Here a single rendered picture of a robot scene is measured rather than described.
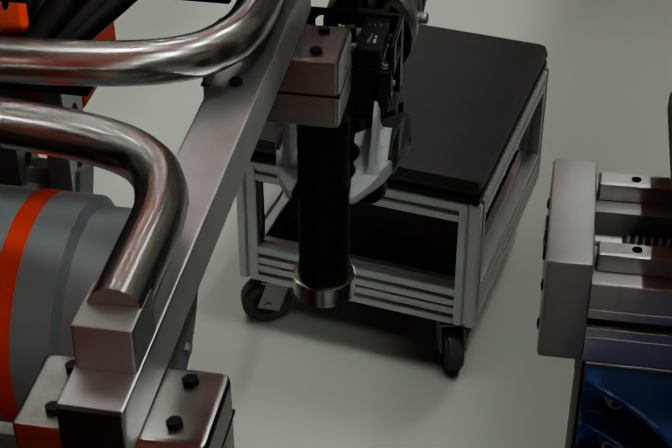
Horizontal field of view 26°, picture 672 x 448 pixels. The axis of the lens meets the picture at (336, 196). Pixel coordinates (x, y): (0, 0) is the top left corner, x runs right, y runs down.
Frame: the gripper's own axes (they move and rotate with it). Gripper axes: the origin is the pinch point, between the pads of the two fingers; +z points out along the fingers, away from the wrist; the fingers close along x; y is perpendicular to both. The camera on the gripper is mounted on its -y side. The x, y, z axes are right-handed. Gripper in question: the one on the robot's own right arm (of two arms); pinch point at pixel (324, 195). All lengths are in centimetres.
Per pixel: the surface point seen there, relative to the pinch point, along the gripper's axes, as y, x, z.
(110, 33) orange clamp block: 1.3, -20.5, -17.5
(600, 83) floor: -83, 23, -162
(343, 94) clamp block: 8.8, 1.5, 0.9
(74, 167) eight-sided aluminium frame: -4.4, -20.5, -6.7
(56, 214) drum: 9.0, -12.3, 17.0
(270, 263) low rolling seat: -70, -23, -80
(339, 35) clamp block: 12.0, 0.9, -1.0
